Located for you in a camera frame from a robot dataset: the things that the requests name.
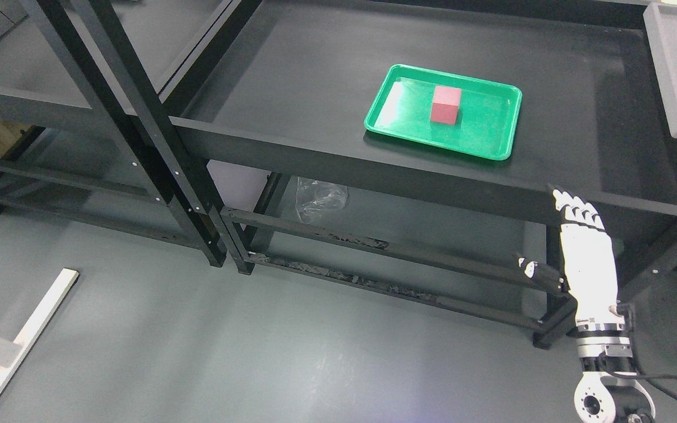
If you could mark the robot forearm with wrist rings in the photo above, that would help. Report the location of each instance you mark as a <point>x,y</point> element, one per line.
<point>609,389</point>

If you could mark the pink cube block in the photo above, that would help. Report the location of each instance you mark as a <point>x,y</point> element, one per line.
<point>445,105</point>

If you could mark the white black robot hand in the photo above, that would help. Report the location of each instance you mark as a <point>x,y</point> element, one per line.
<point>589,272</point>

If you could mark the green plastic tray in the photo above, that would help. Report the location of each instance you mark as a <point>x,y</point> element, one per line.
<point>458,113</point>

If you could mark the black metal left shelf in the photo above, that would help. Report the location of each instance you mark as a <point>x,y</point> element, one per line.
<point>69,151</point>

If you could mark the black metal centre shelf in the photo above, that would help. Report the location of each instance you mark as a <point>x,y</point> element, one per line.
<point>281,86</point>

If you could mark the white table leg foot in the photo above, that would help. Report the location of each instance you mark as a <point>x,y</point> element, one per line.
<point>13,352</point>

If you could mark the clear plastic bag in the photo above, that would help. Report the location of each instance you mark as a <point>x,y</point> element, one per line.
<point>315,198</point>

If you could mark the black metal shelf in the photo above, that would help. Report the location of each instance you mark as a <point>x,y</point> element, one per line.
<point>69,151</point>
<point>281,86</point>

